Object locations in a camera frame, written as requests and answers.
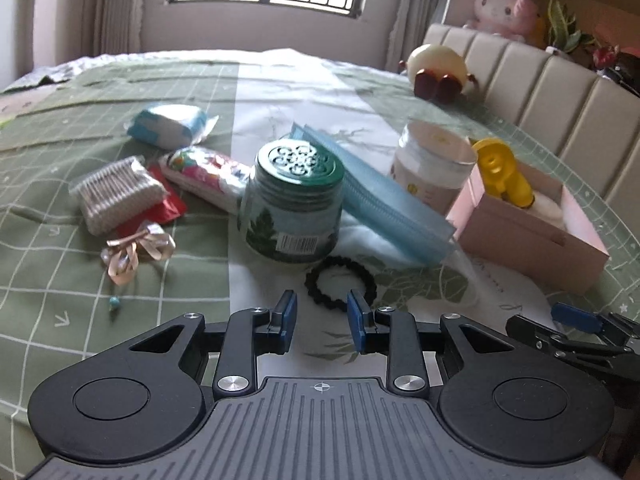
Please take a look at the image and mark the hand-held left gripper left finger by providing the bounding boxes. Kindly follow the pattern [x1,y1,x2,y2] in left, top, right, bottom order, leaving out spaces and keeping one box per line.
[129,289,298,396]

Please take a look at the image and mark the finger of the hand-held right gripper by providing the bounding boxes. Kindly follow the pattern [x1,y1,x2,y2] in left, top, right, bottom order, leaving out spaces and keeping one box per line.
[505,314,640,377]
[551,303,640,348]

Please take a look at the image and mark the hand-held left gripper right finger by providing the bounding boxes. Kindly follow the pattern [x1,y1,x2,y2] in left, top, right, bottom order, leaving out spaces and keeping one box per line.
[346,288,516,396]

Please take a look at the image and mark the black bead bracelet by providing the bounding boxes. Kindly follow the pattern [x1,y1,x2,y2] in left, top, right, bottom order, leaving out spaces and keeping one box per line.
[304,255,377,309]

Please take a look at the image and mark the pink cardboard box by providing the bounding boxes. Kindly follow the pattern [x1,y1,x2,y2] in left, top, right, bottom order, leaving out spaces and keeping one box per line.
[445,157,612,295]

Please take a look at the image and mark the stack of blue face masks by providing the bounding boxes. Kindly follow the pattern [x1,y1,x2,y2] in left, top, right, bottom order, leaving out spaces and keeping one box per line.
[291,122,481,309]

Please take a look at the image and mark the pink ribbon hair bow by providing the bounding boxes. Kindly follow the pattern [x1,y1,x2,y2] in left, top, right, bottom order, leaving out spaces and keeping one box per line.
[101,223,177,287]

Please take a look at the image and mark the red paper packet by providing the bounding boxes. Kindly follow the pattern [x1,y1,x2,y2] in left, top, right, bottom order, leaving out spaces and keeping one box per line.
[112,165,189,239]

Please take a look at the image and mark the colourful candy packet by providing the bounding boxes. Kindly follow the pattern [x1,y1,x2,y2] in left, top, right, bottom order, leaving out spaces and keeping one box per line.
[159,145,251,214]

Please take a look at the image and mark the cotton swabs pack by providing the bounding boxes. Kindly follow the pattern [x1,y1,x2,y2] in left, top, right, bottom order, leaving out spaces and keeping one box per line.
[68,155,169,235]

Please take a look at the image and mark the blue wet wipes pack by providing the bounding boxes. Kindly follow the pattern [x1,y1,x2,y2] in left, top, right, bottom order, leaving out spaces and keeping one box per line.
[125,103,220,149]

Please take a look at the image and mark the white cotton pad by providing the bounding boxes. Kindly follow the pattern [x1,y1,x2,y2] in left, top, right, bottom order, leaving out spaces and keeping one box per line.
[529,194,571,231]

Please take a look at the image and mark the green lid glass jar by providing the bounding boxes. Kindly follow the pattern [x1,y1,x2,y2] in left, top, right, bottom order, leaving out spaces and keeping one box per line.
[238,139,346,265]

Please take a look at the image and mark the beige lid clear jar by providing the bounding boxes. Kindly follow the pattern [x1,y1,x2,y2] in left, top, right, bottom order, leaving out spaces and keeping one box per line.
[389,120,479,214]

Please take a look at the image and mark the green plaid bed sheet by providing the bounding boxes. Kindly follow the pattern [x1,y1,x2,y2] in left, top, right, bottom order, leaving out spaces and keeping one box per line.
[0,48,640,413]

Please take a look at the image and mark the beige padded headboard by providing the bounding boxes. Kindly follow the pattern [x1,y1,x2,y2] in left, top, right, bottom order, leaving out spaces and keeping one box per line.
[422,23,640,212]

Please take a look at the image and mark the dark red flowers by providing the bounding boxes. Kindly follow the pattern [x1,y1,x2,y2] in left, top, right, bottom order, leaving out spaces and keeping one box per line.
[592,42,640,87]

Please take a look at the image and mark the cream plush toy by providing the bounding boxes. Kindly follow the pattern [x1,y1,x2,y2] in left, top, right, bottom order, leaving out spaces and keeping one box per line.
[398,43,481,106]

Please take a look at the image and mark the green potted plant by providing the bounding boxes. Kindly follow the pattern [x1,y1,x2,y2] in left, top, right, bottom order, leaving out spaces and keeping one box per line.
[544,0,596,54]

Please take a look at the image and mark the beige curtain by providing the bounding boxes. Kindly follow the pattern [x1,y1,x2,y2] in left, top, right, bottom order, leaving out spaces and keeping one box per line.
[384,0,461,74]
[82,0,146,59]

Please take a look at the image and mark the pink plush toy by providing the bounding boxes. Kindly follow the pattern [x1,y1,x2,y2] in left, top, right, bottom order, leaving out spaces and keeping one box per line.
[462,0,539,44]

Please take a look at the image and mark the cartoon printed blanket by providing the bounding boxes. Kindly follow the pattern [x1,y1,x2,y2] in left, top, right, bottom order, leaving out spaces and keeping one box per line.
[0,72,56,133]

